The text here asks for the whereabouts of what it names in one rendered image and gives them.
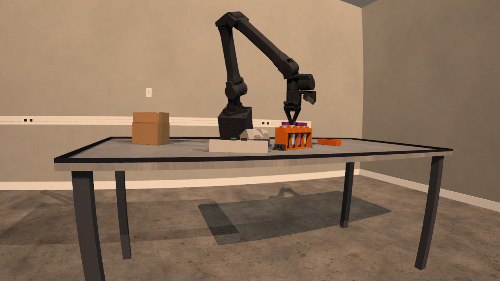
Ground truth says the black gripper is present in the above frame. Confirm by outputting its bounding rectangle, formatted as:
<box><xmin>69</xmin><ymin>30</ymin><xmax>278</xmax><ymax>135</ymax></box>
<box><xmin>284</xmin><ymin>89</ymin><xmax>301</xmax><ymax>124</ymax></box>

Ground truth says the brown cardboard box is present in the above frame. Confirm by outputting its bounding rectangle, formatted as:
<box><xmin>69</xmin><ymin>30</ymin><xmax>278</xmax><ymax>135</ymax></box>
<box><xmin>132</xmin><ymin>112</ymin><xmax>170</xmax><ymax>146</ymax></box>

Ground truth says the black table edge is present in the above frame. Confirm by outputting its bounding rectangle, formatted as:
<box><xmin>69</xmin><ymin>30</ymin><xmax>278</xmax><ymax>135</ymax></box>
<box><xmin>54</xmin><ymin>137</ymin><xmax>453</xmax><ymax>163</ymax></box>

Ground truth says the beige key housing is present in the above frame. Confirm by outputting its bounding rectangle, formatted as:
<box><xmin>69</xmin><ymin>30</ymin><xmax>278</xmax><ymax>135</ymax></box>
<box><xmin>240</xmin><ymin>129</ymin><xmax>270</xmax><ymax>147</ymax></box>

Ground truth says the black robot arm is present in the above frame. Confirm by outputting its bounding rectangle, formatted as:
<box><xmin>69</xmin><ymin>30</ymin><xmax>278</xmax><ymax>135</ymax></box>
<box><xmin>215</xmin><ymin>11</ymin><xmax>316</xmax><ymax>116</ymax></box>

